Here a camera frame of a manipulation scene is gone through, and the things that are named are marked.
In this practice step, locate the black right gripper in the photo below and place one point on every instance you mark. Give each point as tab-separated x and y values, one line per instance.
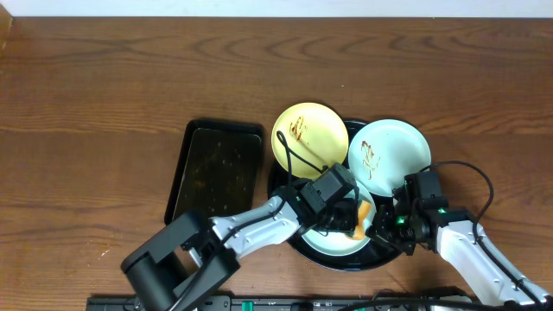
386	225

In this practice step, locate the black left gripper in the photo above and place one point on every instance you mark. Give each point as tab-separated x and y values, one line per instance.
346	214

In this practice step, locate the yellow green sponge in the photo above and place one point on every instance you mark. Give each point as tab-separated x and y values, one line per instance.
362	220

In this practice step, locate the light blue plate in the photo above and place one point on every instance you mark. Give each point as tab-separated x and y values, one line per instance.
383	152
338	244

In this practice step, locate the yellow plate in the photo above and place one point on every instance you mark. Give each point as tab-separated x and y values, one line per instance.
312	136

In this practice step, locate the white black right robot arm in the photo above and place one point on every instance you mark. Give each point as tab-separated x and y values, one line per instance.
453	235

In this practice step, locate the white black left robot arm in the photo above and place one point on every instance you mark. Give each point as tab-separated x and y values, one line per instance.
187	260

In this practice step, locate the black round tray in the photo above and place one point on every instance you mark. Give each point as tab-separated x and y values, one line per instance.
369	257

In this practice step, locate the black rectangular tray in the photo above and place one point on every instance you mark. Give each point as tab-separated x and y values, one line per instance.
217	168

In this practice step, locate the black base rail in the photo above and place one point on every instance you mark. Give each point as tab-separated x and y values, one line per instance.
226	303

